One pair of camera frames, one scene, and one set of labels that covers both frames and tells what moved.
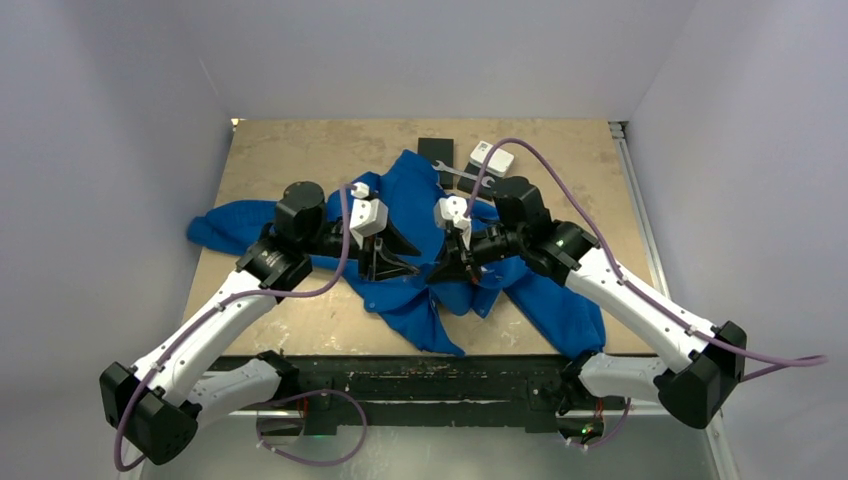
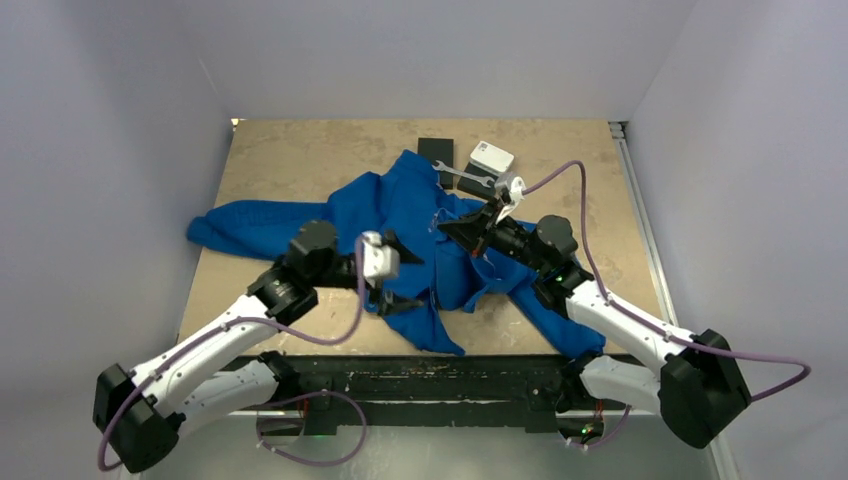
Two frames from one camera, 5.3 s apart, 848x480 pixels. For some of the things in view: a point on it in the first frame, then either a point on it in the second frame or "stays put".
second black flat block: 466,184 stays put
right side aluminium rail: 619,135 stays put
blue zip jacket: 428,262 stays put
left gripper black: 379,268 → 387,302
